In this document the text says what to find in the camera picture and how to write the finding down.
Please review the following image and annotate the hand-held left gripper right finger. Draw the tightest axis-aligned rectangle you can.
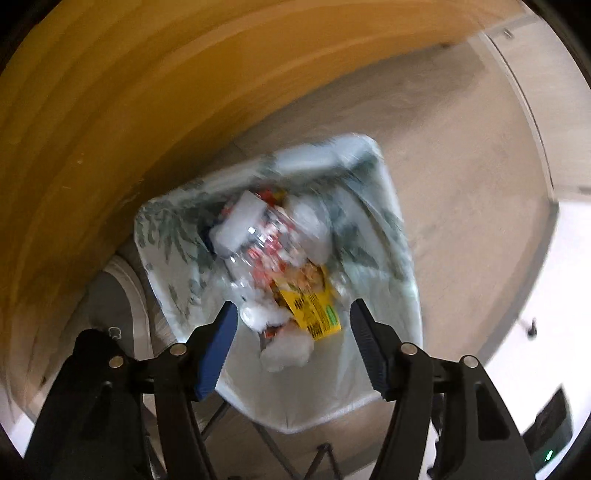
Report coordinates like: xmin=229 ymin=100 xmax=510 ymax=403
xmin=350 ymin=299 xmax=539 ymax=480

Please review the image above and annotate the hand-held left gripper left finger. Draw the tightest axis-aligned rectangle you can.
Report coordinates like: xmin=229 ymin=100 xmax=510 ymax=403
xmin=23 ymin=300 xmax=239 ymax=480

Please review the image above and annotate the leaf-print lined trash bin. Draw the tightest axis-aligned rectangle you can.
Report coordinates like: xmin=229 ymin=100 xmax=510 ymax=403
xmin=134 ymin=134 xmax=423 ymax=435

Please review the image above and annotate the yellow snack wrapper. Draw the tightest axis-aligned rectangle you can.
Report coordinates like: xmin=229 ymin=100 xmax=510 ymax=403
xmin=272 ymin=263 xmax=342 ymax=342

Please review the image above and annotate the clear bottle with red label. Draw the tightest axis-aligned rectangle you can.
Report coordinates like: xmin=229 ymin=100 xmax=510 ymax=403
xmin=222 ymin=203 xmax=320 ymax=297

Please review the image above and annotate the crumpled white tissue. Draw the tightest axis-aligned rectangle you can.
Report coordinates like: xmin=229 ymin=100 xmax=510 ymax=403
xmin=240 ymin=295 xmax=279 ymax=331
xmin=260 ymin=318 xmax=315 ymax=373
xmin=208 ymin=191 xmax=269 ymax=257

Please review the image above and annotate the grey slipper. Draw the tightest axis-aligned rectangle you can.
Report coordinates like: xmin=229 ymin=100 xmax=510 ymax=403
xmin=99 ymin=256 xmax=154 ymax=361

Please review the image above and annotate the black box with green light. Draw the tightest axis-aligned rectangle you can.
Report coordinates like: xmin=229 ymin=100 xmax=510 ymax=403
xmin=522 ymin=388 xmax=573 ymax=467

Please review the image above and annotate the wooden bed frame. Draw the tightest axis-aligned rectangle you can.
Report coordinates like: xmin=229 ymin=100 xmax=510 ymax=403
xmin=0 ymin=0 xmax=541 ymax=416

